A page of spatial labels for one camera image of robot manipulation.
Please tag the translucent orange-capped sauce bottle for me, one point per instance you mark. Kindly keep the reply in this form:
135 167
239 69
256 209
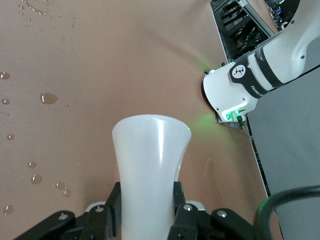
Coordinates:
150 162

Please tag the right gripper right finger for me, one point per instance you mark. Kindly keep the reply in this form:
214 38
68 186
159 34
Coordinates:
195 225

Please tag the aluminium frame equipment rack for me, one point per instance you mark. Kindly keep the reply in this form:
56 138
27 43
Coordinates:
240 25

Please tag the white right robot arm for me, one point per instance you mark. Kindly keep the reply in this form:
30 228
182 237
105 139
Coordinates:
287 45

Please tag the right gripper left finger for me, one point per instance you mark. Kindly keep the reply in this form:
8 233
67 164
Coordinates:
95 225

